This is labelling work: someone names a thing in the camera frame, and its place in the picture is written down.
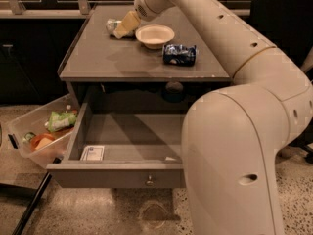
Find orange round object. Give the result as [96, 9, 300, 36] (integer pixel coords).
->
[30, 133, 55, 151]

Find round metal drawer knob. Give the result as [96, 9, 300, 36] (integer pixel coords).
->
[146, 175, 155, 186]

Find white card in drawer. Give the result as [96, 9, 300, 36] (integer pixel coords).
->
[80, 145, 105, 161]

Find white paper bowl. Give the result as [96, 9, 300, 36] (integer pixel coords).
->
[135, 24, 175, 50]

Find clear plastic storage bin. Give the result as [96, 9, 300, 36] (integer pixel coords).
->
[8, 94, 78, 168]

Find open grey top drawer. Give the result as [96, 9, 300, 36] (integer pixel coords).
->
[47, 103, 185, 188]

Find green snack pouch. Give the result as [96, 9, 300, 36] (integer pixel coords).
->
[45, 105, 77, 132]

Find black office chair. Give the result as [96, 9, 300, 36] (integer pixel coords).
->
[234, 0, 312, 164]

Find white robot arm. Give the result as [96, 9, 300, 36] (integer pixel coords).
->
[134, 0, 313, 235]

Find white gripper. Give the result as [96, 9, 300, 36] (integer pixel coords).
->
[113, 0, 173, 39]

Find small green-lidded item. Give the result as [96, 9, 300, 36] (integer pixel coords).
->
[22, 132, 35, 143]

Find grey cabinet desk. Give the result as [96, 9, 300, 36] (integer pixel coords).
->
[60, 4, 231, 113]

